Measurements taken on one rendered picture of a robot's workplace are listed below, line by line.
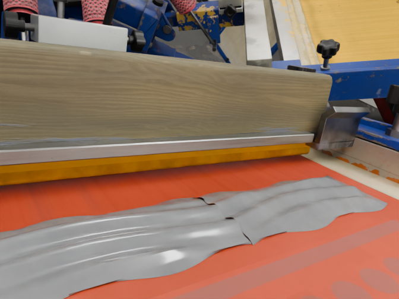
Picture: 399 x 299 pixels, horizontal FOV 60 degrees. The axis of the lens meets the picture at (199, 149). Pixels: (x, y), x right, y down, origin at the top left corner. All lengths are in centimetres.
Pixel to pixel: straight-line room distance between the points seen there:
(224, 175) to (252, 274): 15
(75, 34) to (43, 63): 28
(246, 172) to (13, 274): 24
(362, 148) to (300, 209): 20
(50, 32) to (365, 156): 44
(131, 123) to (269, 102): 15
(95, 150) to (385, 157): 33
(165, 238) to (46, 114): 12
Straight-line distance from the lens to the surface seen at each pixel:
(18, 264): 20
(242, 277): 21
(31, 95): 25
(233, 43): 315
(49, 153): 25
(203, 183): 31
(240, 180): 34
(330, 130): 42
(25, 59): 25
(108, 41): 54
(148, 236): 22
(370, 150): 47
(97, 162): 29
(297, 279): 22
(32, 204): 26
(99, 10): 67
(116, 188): 29
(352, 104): 138
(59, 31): 52
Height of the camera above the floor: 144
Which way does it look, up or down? 42 degrees down
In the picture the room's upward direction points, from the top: 34 degrees clockwise
